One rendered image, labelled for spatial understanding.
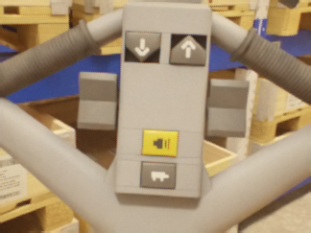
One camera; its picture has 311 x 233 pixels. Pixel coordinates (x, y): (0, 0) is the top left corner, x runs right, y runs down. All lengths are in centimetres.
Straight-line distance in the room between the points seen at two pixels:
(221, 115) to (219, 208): 10
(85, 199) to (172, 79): 16
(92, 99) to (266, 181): 20
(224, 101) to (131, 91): 10
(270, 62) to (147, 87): 13
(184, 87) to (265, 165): 12
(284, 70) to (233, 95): 6
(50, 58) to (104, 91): 7
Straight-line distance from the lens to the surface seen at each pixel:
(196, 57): 40
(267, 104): 204
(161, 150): 40
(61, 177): 44
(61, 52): 42
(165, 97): 40
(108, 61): 133
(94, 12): 124
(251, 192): 43
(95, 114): 41
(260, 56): 42
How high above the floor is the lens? 141
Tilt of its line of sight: 20 degrees down
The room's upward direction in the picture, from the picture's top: 3 degrees clockwise
